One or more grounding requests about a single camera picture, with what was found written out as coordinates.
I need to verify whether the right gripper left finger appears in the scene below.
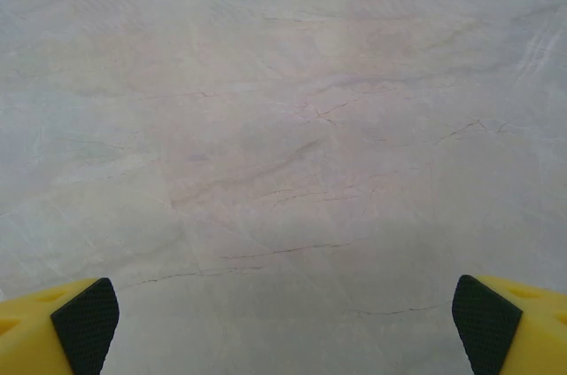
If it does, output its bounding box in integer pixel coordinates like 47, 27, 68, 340
0, 277, 120, 375

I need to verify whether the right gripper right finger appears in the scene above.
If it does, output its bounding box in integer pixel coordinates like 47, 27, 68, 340
451, 274, 567, 375

